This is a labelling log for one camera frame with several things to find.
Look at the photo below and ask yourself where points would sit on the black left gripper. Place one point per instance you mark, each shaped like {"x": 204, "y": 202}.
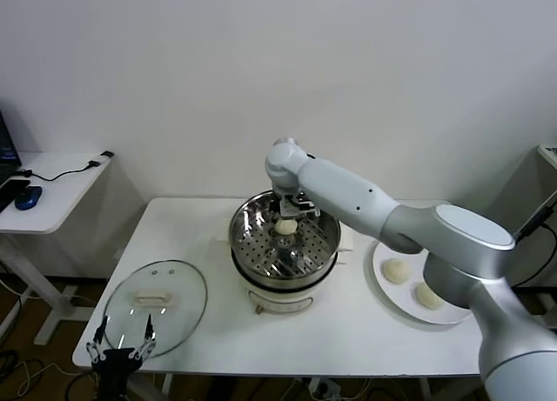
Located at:
{"x": 114, "y": 362}

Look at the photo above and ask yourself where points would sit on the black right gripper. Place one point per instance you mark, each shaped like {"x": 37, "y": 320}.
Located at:
{"x": 287, "y": 195}

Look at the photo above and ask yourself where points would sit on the white steamed baozi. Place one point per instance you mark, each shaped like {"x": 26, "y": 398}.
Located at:
{"x": 428, "y": 296}
{"x": 286, "y": 228}
{"x": 396, "y": 271}

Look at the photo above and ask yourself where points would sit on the round glass pot lid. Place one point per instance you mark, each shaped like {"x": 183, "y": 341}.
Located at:
{"x": 183, "y": 288}

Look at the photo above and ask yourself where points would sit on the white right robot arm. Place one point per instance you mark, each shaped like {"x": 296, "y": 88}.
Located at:
{"x": 348, "y": 196}

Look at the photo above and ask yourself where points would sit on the perforated steel steamer basket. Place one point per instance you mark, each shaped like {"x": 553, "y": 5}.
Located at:
{"x": 261, "y": 249}

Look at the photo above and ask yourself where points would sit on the white electric cooking pot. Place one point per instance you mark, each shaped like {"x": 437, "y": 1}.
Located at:
{"x": 283, "y": 300}

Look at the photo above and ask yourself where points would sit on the large white round plate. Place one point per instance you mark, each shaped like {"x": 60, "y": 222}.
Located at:
{"x": 391, "y": 297}

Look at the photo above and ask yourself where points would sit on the white side desk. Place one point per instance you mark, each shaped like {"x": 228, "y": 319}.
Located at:
{"x": 52, "y": 201}

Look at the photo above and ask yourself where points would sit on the blue computer mouse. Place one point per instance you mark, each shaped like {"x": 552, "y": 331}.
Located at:
{"x": 28, "y": 198}

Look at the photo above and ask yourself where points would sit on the white floor power strip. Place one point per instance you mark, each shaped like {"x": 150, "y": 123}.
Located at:
{"x": 324, "y": 388}

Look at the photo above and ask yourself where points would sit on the black flat phone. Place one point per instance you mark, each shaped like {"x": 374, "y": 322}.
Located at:
{"x": 13, "y": 190}

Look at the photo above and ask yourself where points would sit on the dark open laptop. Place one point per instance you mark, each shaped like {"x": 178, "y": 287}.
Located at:
{"x": 6, "y": 149}

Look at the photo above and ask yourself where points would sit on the white desk with shaded panel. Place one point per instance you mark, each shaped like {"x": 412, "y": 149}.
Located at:
{"x": 546, "y": 155}

